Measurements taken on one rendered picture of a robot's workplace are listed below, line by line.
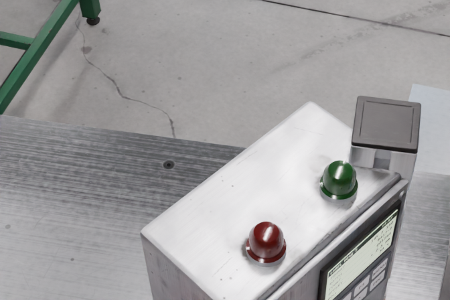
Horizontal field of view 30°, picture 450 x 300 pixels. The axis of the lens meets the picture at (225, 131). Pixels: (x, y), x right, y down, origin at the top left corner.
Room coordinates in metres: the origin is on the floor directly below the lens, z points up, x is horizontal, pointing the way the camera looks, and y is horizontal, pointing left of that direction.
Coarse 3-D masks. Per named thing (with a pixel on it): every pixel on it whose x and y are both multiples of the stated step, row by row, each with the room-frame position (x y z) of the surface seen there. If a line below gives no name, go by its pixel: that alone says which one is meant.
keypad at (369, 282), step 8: (384, 256) 0.34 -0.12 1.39; (376, 264) 0.33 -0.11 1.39; (384, 264) 0.34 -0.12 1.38; (368, 272) 0.33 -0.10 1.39; (376, 272) 0.33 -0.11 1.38; (384, 272) 0.34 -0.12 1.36; (360, 280) 0.32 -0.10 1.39; (368, 280) 0.33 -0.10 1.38; (376, 280) 0.34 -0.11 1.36; (352, 288) 0.31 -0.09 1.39; (360, 288) 0.32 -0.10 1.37; (368, 288) 0.33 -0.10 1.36; (344, 296) 0.31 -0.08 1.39; (352, 296) 0.32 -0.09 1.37; (360, 296) 0.32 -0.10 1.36
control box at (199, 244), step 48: (288, 144) 0.38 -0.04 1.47; (336, 144) 0.38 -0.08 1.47; (192, 192) 0.35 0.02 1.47; (240, 192) 0.34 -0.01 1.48; (288, 192) 0.34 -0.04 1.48; (384, 192) 0.34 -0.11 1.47; (144, 240) 0.31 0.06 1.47; (192, 240) 0.31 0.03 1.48; (240, 240) 0.30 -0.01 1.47; (288, 240) 0.30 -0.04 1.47; (336, 240) 0.30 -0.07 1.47; (192, 288) 0.28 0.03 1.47; (240, 288) 0.27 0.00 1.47; (288, 288) 0.27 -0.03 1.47; (384, 288) 0.35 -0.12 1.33
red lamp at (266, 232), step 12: (252, 228) 0.30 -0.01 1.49; (264, 228) 0.30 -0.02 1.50; (276, 228) 0.30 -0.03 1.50; (252, 240) 0.29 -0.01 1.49; (264, 240) 0.29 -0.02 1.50; (276, 240) 0.29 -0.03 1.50; (252, 252) 0.29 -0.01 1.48; (264, 252) 0.29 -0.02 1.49; (276, 252) 0.29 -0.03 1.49; (264, 264) 0.28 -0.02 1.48; (276, 264) 0.28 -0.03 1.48
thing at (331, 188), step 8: (328, 168) 0.34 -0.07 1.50; (336, 168) 0.34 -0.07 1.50; (344, 168) 0.34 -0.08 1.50; (352, 168) 0.34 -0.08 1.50; (328, 176) 0.34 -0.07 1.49; (336, 176) 0.34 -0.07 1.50; (344, 176) 0.34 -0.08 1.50; (352, 176) 0.34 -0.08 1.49; (320, 184) 0.34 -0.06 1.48; (328, 184) 0.34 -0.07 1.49; (336, 184) 0.33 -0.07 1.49; (344, 184) 0.33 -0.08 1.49; (352, 184) 0.33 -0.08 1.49; (320, 192) 0.34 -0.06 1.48; (328, 192) 0.33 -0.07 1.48; (336, 192) 0.33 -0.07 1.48; (344, 192) 0.33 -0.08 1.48; (352, 192) 0.33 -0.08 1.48; (328, 200) 0.33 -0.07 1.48; (336, 200) 0.33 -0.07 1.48; (344, 200) 0.33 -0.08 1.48
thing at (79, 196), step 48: (0, 144) 0.95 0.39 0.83; (48, 144) 0.95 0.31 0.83; (96, 144) 0.94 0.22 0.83; (144, 144) 0.94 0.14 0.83; (192, 144) 0.93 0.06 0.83; (0, 192) 0.85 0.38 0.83; (48, 192) 0.84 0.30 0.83; (96, 192) 0.84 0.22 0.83; (144, 192) 0.83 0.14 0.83; (432, 192) 0.80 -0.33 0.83; (0, 240) 0.75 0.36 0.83; (48, 240) 0.75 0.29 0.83; (96, 240) 0.74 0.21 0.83; (432, 240) 0.71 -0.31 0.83; (0, 288) 0.67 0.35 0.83; (48, 288) 0.66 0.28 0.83; (96, 288) 0.66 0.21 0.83; (144, 288) 0.65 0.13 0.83; (432, 288) 0.63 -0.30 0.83
